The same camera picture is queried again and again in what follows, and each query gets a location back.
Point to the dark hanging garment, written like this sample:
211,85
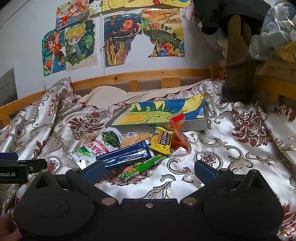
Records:
215,16

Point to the green long packet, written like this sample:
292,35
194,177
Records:
143,166

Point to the yellow snack packet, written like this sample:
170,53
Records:
161,141

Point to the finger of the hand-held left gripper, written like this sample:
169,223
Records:
37,165
8,156

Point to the cream cloth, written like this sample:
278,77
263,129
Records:
104,97

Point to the green and white pouch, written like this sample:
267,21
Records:
97,146

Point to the white wall pipe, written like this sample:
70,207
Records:
102,41

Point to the colourful drawing sheet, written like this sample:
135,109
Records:
150,113

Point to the swirl pattern wall poster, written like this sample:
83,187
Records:
120,39

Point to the floral satin blanket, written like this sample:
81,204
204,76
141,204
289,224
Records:
231,150

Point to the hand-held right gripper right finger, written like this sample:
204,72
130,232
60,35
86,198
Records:
204,172

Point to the grey wall panel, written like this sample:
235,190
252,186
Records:
8,89

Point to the golden rice crisp pack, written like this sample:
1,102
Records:
138,138

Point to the small orange figure poster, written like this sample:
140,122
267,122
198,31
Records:
71,14

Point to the pink soft item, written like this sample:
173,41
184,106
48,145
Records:
190,10

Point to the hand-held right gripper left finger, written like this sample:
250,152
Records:
92,172

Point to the brown cracker pack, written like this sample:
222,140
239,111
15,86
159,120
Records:
85,141

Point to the clear plastic bag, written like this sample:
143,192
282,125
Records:
277,27

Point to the grey metal tray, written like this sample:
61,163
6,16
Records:
198,126

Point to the yellow wall poster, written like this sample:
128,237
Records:
138,4

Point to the blue long packet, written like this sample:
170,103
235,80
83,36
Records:
124,154

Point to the orange-haired figure blue poster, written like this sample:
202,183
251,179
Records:
53,53

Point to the landscape wall poster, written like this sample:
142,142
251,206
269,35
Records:
164,32

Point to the red orange clear packet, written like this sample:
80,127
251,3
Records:
179,139

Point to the blond figure wall poster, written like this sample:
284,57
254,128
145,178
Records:
79,44

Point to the olive brown hanging garment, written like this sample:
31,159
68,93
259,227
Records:
238,46

